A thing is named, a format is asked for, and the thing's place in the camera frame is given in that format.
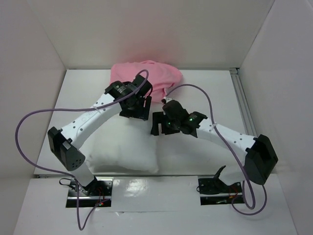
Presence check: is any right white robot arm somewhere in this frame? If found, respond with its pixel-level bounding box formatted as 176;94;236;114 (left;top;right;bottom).
151;100;278;192

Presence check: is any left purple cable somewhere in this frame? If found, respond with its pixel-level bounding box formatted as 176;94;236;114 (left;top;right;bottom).
15;70;150;231

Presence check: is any purple cable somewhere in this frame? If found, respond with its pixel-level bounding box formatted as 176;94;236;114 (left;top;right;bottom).
15;70;150;231
161;84;267;216

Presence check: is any aluminium frame rail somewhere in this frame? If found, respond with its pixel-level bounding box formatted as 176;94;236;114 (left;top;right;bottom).
229;68;257;136

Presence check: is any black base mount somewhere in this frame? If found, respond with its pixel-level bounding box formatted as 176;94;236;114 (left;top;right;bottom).
196;177;244;206
59;178;113;208

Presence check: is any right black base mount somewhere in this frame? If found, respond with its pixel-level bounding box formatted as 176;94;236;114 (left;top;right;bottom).
196;177;244;206

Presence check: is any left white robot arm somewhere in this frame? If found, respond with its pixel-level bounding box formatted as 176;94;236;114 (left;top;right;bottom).
47;73;153;195

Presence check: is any white pillow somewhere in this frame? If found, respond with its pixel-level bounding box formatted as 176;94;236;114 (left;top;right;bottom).
86;115;159;174

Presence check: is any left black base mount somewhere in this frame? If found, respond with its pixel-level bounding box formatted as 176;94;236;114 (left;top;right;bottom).
59;178;113;208

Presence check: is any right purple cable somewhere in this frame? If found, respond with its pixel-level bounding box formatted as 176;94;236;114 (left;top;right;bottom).
161;84;267;216

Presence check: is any pink pillowcase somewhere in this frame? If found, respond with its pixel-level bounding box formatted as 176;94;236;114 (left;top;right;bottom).
110;60;183;103

